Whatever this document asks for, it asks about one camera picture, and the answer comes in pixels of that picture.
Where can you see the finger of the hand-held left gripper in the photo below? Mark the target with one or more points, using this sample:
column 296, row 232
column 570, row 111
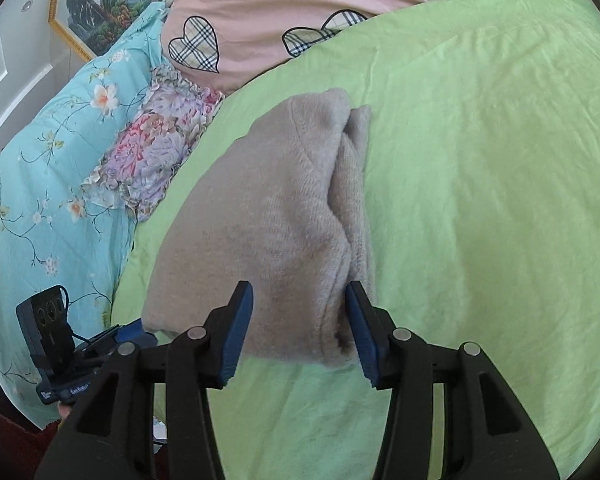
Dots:
column 134, row 332

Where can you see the dark red rug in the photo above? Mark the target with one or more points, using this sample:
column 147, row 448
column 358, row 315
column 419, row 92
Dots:
column 10, row 445

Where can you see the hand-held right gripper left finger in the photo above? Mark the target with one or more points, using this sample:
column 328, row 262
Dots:
column 236, row 330

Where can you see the beige knitted sweater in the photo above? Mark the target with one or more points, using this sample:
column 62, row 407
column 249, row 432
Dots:
column 260, row 220

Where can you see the blue floral bed sheet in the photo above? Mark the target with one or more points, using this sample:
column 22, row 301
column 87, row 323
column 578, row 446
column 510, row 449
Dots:
column 40, row 210

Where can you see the pink heart-print quilt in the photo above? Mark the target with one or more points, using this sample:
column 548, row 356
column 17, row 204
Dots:
column 280, row 0

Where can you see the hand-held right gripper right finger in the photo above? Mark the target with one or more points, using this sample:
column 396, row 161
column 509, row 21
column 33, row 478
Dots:
column 362, row 332

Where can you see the green bed sheet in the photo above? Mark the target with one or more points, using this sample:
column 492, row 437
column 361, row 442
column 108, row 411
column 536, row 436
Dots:
column 480, row 185

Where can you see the purple floral ruffled pillow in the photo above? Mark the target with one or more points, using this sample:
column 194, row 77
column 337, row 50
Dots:
column 155, row 150

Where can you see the gold framed landscape painting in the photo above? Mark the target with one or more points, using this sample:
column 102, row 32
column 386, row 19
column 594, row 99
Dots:
column 105, row 0

